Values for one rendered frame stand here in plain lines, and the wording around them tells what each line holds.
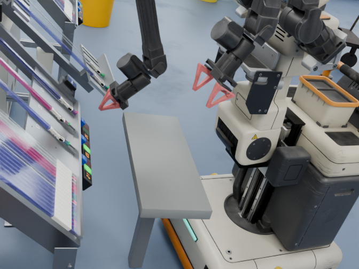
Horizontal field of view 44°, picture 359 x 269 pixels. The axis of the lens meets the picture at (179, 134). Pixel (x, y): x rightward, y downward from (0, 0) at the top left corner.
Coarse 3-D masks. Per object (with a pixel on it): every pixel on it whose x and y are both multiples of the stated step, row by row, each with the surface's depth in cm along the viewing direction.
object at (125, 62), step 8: (128, 56) 144; (136, 56) 144; (120, 64) 144; (128, 64) 143; (136, 64) 145; (144, 64) 146; (160, 64) 147; (128, 72) 144; (136, 72) 145; (152, 72) 147; (160, 72) 148
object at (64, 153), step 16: (32, 80) 141; (48, 80) 151; (32, 96) 133; (48, 96) 143; (64, 96) 156; (48, 112) 136; (64, 112) 147; (32, 128) 121; (64, 128) 140; (48, 144) 124; (64, 144) 132; (64, 160) 127
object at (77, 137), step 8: (80, 120) 150; (80, 128) 146; (80, 136) 142; (80, 144) 138; (80, 152) 134; (80, 160) 131; (80, 168) 128; (80, 176) 124; (80, 184) 122; (80, 192) 119; (80, 200) 116; (80, 208) 114; (80, 216) 111; (80, 224) 109; (80, 232) 107
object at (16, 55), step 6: (0, 42) 134; (6, 48) 135; (12, 54) 136; (18, 54) 138; (18, 60) 138; (24, 60) 139; (24, 66) 139; (30, 72) 141; (36, 78) 142; (42, 78) 144; (42, 84) 144; (48, 84) 145; (54, 90) 147; (54, 96) 147; (60, 96) 149
